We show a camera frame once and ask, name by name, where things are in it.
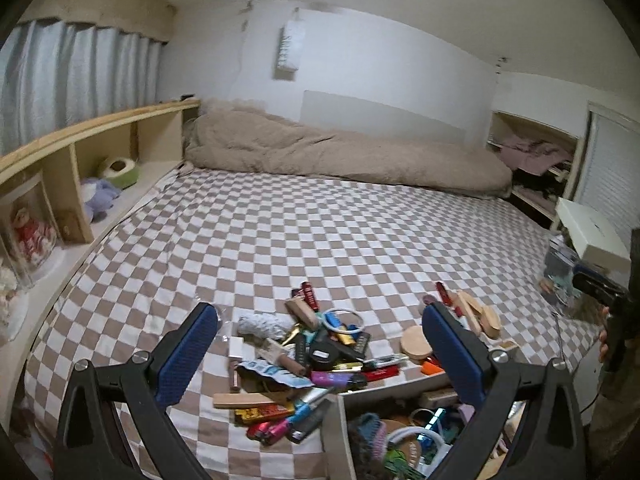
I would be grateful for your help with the thin wooden strip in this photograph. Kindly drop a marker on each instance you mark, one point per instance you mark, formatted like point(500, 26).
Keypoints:
point(247, 400)

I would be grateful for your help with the white shoe box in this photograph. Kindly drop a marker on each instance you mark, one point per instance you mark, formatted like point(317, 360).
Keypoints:
point(590, 230)

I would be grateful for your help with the checkered bedsheet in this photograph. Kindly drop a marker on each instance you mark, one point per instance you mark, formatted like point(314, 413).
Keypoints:
point(325, 240)

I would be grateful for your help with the wooden roller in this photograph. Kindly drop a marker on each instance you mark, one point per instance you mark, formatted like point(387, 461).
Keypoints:
point(280, 355)

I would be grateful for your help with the orange lighter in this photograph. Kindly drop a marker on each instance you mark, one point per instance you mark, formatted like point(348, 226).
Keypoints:
point(432, 367)

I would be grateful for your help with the blue white packet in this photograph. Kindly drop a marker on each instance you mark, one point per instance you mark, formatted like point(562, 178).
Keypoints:
point(272, 374)

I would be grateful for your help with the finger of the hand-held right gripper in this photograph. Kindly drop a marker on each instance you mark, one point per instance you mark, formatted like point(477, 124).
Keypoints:
point(597, 287)

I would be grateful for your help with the purple lighter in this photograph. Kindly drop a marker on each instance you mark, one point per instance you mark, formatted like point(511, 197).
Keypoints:
point(322, 377)

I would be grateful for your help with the green plush toy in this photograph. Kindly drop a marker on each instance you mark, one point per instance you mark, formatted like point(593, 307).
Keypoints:
point(120, 172)

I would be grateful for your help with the white cloth bundle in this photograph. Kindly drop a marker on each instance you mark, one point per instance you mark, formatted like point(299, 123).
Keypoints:
point(260, 326)

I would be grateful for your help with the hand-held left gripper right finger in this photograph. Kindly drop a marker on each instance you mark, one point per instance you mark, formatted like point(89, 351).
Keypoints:
point(452, 350)

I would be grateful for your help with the doll in red dress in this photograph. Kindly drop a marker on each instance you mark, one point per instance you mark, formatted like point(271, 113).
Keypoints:
point(35, 235)

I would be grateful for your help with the beige duvet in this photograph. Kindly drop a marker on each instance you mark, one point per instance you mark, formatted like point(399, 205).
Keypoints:
point(350, 155)

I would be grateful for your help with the pink lighter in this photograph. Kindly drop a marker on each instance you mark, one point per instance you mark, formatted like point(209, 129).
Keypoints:
point(272, 431)

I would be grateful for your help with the grooved wooden stick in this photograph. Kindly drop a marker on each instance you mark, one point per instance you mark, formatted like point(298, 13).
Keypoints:
point(470, 310)

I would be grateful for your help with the half-oval wooden piece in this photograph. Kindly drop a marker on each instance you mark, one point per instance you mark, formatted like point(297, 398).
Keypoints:
point(487, 322)

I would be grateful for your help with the clear plastic container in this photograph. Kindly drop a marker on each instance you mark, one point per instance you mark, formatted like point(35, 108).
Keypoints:
point(560, 280)

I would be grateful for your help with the white paper bag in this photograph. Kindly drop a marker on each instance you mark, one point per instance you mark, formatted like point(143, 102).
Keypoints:
point(290, 45)

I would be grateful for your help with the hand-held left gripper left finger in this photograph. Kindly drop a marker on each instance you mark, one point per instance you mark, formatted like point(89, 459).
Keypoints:
point(187, 350)

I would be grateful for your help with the white cardboard box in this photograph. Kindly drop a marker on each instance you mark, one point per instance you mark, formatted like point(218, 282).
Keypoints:
point(336, 435)

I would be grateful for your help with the wooden closet niche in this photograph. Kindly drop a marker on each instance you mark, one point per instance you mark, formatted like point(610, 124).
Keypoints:
point(574, 180)

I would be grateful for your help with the purple plush toy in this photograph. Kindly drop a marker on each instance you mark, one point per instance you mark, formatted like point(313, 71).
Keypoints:
point(100, 197)

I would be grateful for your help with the small white block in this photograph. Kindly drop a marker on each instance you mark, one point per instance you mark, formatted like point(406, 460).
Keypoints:
point(236, 347)

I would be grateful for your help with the pink clothes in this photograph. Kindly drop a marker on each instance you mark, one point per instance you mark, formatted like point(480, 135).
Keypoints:
point(535, 152)

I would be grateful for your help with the window blind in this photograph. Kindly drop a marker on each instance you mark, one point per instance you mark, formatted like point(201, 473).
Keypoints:
point(612, 160)

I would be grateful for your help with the round wooden lid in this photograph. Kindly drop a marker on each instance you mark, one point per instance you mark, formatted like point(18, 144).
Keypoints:
point(415, 344)

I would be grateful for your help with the person's right hand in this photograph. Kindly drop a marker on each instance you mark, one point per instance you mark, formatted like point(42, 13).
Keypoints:
point(604, 340)

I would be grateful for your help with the wooden shelf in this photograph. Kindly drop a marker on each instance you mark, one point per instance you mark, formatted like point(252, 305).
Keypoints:
point(82, 200)

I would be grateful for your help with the grey curtain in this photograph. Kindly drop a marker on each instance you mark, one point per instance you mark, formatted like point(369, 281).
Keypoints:
point(75, 80)

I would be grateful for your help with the pile of colourful lighters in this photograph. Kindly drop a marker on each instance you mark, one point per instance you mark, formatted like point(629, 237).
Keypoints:
point(350, 360)

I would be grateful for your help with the red doll in clear case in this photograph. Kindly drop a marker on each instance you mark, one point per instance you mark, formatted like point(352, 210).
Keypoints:
point(25, 195)

